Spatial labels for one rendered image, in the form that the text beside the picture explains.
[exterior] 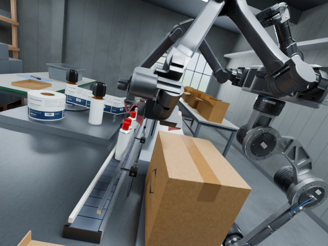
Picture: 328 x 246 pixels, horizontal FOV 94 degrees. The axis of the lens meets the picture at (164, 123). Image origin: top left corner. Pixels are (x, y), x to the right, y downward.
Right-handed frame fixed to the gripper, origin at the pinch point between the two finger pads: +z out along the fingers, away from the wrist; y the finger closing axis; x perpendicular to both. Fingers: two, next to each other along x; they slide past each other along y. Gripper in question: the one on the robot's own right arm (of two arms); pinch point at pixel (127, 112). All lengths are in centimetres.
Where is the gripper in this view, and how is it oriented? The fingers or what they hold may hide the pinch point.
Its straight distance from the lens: 113.8
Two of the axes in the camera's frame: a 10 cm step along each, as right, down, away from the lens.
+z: -2.6, 9.2, 2.9
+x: 9.7, 2.4, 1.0
